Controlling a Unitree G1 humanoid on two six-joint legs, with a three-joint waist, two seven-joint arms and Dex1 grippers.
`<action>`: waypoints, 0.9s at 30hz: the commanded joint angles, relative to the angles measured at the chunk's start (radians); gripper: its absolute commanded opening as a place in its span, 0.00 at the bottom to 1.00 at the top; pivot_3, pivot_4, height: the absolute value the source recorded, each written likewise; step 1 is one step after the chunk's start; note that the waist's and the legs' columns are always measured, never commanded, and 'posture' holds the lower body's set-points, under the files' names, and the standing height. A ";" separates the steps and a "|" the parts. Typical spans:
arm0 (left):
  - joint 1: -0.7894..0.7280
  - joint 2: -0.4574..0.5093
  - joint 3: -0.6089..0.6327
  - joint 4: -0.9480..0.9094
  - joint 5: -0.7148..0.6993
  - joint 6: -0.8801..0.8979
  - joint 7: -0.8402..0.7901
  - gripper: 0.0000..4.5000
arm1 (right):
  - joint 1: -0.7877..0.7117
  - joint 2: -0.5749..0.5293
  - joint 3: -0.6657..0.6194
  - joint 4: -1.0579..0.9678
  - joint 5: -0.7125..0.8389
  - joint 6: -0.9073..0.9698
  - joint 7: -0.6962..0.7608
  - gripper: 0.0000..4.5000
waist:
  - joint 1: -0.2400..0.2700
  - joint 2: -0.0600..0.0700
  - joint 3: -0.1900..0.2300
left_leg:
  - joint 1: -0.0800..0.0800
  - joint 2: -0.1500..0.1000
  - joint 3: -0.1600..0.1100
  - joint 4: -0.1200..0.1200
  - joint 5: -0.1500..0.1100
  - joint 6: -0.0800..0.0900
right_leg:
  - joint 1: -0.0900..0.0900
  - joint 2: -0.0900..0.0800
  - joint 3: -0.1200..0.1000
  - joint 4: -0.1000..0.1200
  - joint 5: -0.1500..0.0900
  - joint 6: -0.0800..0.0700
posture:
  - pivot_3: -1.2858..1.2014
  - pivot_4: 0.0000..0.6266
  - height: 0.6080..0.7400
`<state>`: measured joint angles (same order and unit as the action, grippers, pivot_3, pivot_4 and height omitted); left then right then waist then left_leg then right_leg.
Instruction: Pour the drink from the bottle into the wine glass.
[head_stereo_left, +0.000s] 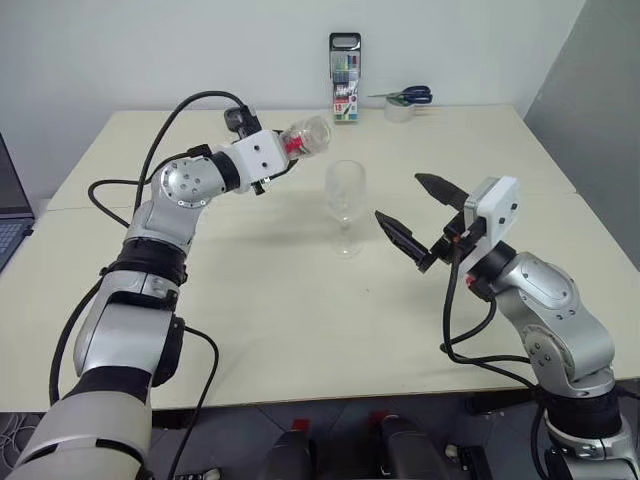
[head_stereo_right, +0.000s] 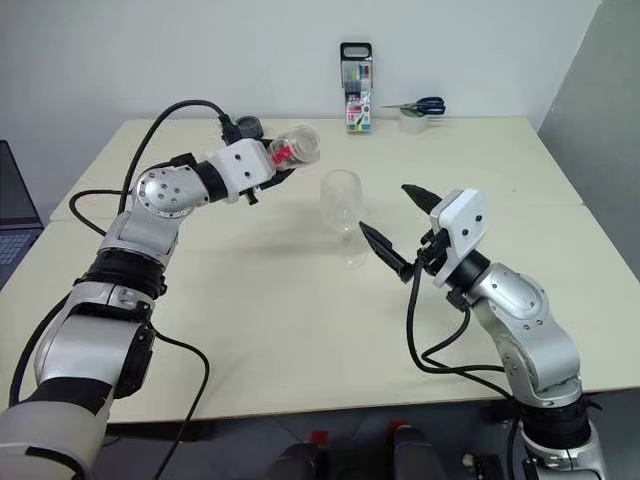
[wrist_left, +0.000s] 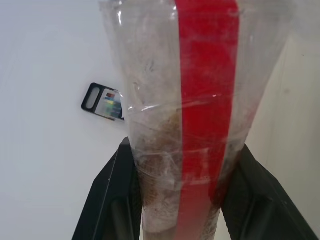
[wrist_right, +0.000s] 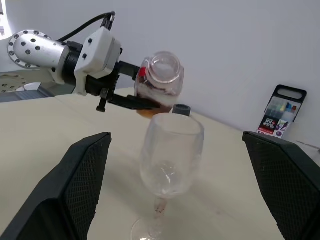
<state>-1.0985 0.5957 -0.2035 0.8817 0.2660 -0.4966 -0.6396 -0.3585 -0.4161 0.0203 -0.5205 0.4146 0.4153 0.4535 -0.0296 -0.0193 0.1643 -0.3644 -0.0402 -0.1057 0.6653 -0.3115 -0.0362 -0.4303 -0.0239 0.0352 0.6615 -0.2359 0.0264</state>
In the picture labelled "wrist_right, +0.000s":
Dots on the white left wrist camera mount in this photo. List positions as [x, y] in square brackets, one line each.
[100, 50]

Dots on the dark grey round cap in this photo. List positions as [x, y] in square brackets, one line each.
[182, 109]

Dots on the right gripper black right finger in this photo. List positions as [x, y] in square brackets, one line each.
[292, 190]

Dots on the dark grey laptop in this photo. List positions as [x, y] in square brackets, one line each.
[30, 94]

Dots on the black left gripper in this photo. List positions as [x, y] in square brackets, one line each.
[100, 83]

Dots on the clear wine glass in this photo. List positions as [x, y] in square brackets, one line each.
[162, 175]

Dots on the marker pen pack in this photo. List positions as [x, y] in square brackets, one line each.
[282, 112]

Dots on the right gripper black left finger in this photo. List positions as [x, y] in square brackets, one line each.
[62, 195]

